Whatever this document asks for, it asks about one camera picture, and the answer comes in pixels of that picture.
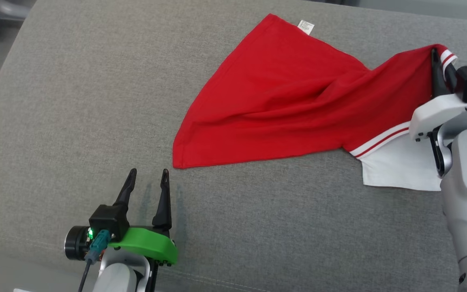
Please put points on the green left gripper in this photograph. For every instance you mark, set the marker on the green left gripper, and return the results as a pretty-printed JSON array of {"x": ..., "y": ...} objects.
[{"x": 152, "y": 242}]

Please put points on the white robot torso part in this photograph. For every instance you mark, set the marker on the white robot torso part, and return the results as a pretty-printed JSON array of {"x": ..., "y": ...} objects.
[{"x": 22, "y": 290}]

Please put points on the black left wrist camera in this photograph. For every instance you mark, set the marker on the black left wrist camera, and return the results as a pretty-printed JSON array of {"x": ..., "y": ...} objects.
[{"x": 108, "y": 217}]

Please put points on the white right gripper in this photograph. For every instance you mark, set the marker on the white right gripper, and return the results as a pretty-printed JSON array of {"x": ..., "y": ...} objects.
[{"x": 436, "y": 111}]

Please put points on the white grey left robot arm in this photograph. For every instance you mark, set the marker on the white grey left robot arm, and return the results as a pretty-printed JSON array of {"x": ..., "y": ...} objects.
[{"x": 116, "y": 280}]

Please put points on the red shirt white sleeves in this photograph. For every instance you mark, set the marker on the red shirt white sleeves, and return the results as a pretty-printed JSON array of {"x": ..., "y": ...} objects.
[{"x": 282, "y": 93}]

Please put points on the grey rounded furniture piece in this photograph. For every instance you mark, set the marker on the grey rounded furniture piece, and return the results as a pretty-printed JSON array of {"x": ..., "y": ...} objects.
[{"x": 10, "y": 8}]

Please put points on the teal left camera connector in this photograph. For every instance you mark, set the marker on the teal left camera connector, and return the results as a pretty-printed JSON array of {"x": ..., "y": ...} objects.
[{"x": 99, "y": 243}]

